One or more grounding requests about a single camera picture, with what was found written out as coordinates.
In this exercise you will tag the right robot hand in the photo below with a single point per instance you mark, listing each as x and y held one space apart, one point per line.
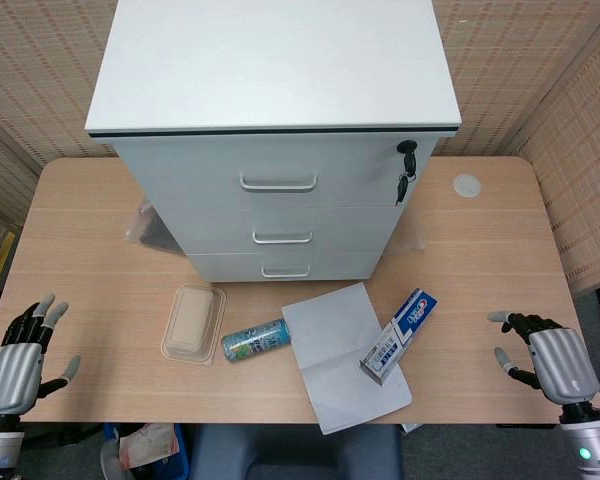
562 361

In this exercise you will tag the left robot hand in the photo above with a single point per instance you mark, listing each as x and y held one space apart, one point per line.
11 374

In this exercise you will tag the black cabinet keys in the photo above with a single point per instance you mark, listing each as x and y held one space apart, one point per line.
406 167

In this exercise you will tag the white drawer cabinet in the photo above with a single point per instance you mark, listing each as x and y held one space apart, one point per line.
275 125

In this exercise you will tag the red white crumpled bag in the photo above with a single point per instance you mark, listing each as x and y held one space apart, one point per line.
145 445

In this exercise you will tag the blue white toothpaste box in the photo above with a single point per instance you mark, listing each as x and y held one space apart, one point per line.
399 334

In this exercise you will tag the blue storage bin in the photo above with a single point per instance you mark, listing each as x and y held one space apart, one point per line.
172 452

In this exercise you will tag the beige lidded food container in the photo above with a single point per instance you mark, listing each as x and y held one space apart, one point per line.
192 325

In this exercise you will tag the clear plastic bag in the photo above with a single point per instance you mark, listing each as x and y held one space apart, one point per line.
147 227

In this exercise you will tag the grey cloth sheet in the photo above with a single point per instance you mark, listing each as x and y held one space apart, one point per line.
340 365

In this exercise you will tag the blue green drink can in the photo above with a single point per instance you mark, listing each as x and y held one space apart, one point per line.
256 340

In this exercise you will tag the dark blue chair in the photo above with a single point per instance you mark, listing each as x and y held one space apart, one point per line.
300 452

